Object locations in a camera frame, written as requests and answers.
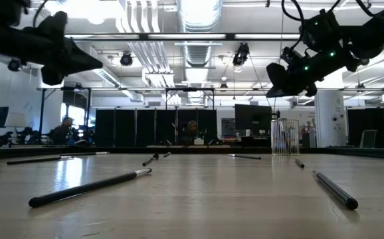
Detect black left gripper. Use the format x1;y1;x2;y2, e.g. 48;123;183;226
0;11;104;86

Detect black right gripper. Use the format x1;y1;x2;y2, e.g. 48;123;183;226
266;48;361;99

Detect white pillar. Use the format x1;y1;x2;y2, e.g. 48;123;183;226
314;90;347;148

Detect black monitor screen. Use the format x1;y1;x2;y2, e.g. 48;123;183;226
234;104;273;132

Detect person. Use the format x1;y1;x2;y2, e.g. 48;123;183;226
50;116;76;146
178;119;200;146

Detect black partition panels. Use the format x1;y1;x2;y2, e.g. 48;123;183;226
347;108;384;149
94;108;218;148

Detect grey office chair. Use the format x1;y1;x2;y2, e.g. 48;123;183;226
359;129;378;149

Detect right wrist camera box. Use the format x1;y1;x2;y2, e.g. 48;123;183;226
280;46;304;67

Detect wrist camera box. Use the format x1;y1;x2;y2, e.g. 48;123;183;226
0;0;33;27
280;46;304;67

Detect silver wire utensil holder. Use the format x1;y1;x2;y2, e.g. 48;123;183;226
270;118;300;156

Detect black metal frame stand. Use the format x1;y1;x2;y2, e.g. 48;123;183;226
37;86;217;147

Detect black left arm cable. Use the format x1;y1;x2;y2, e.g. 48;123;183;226
32;0;49;28

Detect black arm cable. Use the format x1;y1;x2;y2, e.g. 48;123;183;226
280;0;306;50
32;0;49;28

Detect black overhead camera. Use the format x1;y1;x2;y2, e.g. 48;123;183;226
232;42;250;67

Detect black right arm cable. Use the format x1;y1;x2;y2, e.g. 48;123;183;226
280;0;306;50

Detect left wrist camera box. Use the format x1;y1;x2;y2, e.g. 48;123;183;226
0;0;33;27

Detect silver ventilation duct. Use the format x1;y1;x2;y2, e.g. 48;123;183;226
177;0;223;67

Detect black overhead frame bar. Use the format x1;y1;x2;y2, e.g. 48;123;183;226
64;32;384;42

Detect black table edge rail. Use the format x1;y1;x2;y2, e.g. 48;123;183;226
0;146;384;161

